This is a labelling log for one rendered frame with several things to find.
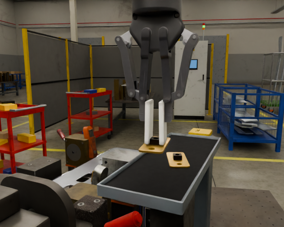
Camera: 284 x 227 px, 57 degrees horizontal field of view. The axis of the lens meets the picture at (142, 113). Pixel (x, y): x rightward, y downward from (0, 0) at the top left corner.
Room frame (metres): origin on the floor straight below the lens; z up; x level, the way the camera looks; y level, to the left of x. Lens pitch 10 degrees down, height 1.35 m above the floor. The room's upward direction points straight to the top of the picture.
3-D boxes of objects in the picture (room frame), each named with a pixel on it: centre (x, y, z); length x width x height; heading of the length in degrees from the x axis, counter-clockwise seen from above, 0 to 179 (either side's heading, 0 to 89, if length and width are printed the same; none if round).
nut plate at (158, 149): (0.42, -0.02, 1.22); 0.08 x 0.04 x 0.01; 165
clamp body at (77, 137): (1.07, 0.27, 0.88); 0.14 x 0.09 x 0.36; 66
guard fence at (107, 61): (7.71, -0.21, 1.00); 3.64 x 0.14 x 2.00; 82
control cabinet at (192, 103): (6.98, -1.27, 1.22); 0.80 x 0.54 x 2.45; 82
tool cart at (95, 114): (4.56, 0.91, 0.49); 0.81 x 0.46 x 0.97; 160
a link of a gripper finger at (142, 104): (0.43, 0.01, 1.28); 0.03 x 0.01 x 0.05; 75
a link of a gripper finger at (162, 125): (0.42, -0.03, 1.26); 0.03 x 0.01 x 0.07; 165
